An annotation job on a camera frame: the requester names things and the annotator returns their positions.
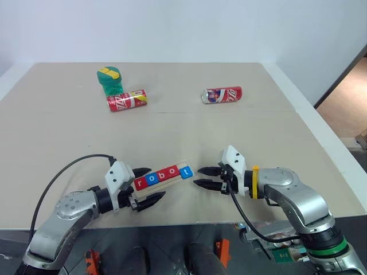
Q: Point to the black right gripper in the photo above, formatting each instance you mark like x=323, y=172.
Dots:
x=229, y=183

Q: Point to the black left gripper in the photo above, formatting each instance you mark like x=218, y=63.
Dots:
x=126, y=199

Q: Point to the wooden letter tray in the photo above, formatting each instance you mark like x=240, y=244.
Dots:
x=149, y=192

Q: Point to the red letter tile b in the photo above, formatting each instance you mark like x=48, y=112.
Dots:
x=162, y=176

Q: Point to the blue letter tile t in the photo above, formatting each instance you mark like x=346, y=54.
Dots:
x=186, y=172

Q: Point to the red letter tile o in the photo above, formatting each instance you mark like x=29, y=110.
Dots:
x=172, y=172

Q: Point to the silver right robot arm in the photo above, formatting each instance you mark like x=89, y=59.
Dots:
x=298, y=200

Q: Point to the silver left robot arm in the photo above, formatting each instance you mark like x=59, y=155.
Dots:
x=68, y=212

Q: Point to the red letter tile r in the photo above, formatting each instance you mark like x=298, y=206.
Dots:
x=140, y=184

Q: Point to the blue letter tile o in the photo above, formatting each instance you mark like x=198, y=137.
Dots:
x=152, y=180

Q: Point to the yellow band on right wrist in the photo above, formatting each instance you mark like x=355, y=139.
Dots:
x=255, y=183

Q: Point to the orange black tool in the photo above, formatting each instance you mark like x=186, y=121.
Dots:
x=223, y=251
x=92, y=262

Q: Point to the dark rounded shape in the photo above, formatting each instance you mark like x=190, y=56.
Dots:
x=203, y=259
x=139, y=262

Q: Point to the red can with blue emblem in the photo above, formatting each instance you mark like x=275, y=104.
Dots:
x=223, y=95

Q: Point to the red can with yellow stripe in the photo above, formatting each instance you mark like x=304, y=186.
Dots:
x=124, y=101

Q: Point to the clutter shelf under table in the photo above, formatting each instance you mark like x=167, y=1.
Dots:
x=275, y=243

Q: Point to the small green box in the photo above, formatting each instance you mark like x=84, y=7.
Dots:
x=281, y=255

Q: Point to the green canister with yellow lid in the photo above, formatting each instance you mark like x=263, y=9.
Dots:
x=110, y=80

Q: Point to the cardboard box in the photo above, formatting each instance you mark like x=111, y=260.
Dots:
x=361, y=141

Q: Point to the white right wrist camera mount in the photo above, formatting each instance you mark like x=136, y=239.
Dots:
x=236, y=161

